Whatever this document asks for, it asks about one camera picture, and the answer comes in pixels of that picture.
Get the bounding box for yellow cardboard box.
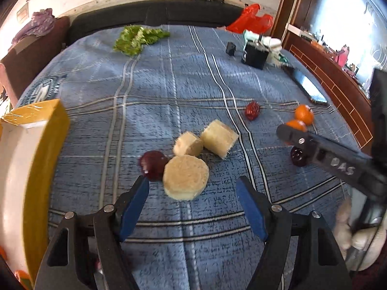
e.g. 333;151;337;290
0;99;71;290

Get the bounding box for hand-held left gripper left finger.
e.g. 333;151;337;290
35;175;150;290

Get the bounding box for small wall plaque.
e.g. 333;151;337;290
16;4;29;22

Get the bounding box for small pale cylinder chunk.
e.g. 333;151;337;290
173;131;204;158

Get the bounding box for red plastic bag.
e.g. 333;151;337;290
226;4;274;34

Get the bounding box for blue plaid blanket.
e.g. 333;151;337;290
15;24;363;290

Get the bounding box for large pale cylinder chunk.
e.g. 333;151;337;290
163;155;210;201

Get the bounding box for brown armchair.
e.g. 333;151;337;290
0;15;71;106

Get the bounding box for large black box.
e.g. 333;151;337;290
241;41;269;69

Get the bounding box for pink container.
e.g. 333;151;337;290
334;45;350;67

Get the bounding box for white and green bundle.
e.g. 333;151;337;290
242;29;289;67

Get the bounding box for black sofa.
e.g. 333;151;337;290
67;0;245;47

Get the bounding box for bright red fruit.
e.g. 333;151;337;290
244;101;260;121

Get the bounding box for purple cloth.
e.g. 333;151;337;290
11;8;55;44

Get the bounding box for dark red plum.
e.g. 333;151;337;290
138;150;169;182
290;145;309;167

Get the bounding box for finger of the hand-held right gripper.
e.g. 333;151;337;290
276;123;376;188

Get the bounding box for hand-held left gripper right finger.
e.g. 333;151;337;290
236;176;353;290

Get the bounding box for person's right hand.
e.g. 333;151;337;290
333;199;387;272

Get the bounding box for bright window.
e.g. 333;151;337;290
317;0;387;70

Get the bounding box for dark smartphone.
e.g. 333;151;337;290
283;65;330;107

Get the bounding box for green lettuce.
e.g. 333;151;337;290
113;25;171;56

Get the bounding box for brown wooden frame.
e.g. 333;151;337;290
270;0;321;40

